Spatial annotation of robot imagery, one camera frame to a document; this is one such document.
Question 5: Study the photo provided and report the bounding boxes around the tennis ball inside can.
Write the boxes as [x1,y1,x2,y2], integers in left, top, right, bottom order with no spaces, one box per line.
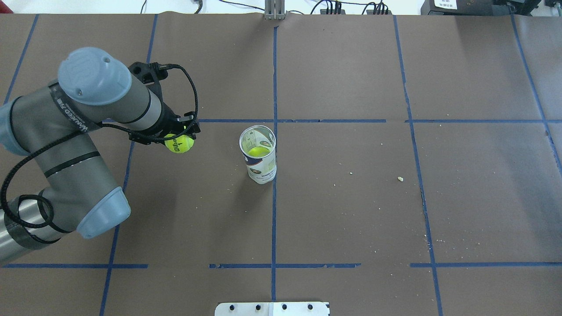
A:
[247,146,271,159]

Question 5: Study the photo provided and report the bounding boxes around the tennis ball can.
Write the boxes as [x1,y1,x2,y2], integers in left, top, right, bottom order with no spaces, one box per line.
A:
[239,125,277,184]

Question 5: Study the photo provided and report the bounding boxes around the white camera pillar mount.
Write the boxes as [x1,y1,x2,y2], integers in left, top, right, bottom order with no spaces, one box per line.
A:
[214,302,331,316]

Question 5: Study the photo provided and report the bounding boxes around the black computer box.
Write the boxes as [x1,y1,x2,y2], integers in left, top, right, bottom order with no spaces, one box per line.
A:
[420,0,512,16]

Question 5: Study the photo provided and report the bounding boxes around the far black braided cable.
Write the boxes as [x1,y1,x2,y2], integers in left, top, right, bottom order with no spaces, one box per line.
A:
[0,64,199,244]

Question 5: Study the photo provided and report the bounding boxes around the yellow tennis ball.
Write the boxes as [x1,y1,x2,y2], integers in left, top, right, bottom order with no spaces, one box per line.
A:
[163,135,195,154]

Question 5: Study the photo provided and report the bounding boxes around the aluminium frame post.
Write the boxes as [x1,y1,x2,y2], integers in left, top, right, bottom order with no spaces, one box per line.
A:
[264,0,287,21]

